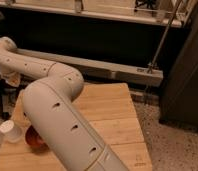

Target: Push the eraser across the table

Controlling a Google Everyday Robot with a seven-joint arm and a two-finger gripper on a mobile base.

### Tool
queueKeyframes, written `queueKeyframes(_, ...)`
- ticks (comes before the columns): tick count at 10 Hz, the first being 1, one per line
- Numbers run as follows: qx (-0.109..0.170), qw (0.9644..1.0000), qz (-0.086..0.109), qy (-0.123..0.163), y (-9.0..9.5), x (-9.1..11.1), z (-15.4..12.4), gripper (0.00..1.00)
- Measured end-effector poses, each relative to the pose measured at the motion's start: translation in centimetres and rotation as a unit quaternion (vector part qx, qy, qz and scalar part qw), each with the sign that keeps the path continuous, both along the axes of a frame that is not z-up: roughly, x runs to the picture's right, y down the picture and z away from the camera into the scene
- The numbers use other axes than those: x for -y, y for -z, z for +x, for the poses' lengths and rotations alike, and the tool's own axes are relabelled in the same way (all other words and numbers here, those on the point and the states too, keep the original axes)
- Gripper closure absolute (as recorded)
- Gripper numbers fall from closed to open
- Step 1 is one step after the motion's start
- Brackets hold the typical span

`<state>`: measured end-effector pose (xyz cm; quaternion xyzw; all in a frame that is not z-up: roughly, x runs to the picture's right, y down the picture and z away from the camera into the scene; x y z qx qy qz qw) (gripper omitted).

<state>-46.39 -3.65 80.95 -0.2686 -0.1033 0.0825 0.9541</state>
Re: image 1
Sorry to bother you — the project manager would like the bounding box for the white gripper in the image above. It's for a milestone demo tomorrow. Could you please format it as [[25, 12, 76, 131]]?
[[0, 65, 21, 87]]

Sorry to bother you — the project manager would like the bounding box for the white upturned cup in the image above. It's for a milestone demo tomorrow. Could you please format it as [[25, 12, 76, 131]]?
[[0, 120, 22, 143]]

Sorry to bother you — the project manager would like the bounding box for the dark cabinet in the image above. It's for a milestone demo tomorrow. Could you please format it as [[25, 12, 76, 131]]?
[[159, 2, 198, 128]]

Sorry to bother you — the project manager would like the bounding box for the red bowl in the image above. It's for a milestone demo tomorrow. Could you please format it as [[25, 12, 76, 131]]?
[[25, 126, 45, 148]]

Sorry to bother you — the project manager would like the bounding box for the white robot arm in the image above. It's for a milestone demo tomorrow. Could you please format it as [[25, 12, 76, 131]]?
[[0, 37, 129, 171]]

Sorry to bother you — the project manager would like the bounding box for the metal pole stand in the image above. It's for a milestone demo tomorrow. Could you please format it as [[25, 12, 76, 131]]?
[[143, 0, 182, 101]]

